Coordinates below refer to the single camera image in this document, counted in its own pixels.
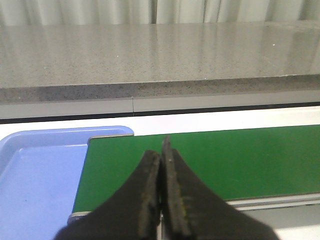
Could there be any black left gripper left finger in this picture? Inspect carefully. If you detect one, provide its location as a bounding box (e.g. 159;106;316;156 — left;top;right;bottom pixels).
55;150;160;240

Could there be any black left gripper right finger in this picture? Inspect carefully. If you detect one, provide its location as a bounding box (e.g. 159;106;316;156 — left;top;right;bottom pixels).
160;136;278;240

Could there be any green conveyor belt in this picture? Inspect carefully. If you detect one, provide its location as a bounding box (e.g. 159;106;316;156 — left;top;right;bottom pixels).
73;125;320;210

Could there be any blue plastic tray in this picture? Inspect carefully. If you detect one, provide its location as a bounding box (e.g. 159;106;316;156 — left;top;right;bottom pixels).
0;126;133;240

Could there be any grey stone countertop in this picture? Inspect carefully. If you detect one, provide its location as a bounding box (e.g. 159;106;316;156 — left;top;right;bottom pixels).
0;20;320;104

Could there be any white pleated curtain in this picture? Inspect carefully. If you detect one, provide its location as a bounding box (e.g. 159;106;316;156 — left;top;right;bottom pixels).
0;0;320;26

